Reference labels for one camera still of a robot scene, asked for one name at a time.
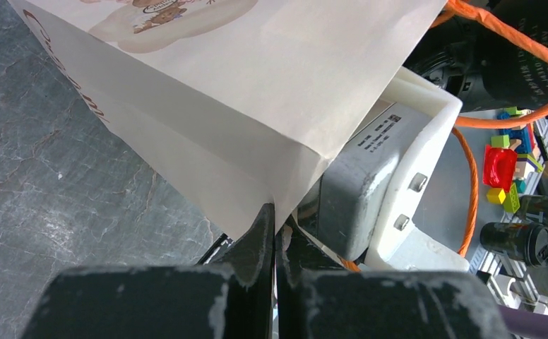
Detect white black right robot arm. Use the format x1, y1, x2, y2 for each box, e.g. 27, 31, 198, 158
403, 1, 548, 112

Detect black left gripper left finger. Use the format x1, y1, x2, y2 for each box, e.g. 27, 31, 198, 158
208, 203, 275, 338

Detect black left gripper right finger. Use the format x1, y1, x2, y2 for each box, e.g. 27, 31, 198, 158
276, 220, 346, 338

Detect colourful toy blocks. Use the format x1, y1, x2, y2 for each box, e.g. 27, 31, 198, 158
482, 124, 544, 214

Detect paper takeout bag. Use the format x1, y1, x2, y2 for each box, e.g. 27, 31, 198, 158
7, 0, 548, 273

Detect dark cups beyond table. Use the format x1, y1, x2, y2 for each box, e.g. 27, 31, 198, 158
480, 195, 548, 267

